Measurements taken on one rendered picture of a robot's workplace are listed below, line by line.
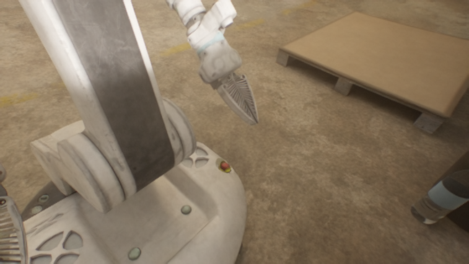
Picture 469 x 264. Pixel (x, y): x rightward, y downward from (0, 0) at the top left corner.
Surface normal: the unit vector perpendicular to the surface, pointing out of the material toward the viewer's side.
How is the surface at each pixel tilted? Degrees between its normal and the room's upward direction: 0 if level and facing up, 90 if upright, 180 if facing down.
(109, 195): 78
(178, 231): 0
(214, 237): 12
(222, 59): 42
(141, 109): 70
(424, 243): 0
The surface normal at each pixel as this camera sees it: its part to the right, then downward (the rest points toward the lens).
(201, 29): -0.31, 0.29
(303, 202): 0.09, -0.72
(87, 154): 0.35, -0.51
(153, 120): 0.72, 0.23
